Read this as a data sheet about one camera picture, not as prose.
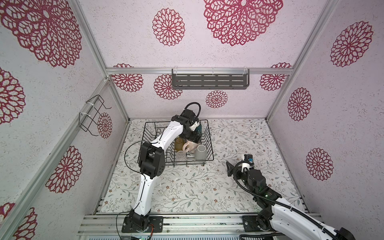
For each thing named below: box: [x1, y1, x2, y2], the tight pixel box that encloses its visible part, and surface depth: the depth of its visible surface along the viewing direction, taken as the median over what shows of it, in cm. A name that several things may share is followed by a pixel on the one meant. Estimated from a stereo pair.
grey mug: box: [194, 144, 208, 161], surface depth 90 cm
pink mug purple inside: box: [182, 139, 199, 152], surface depth 94 cm
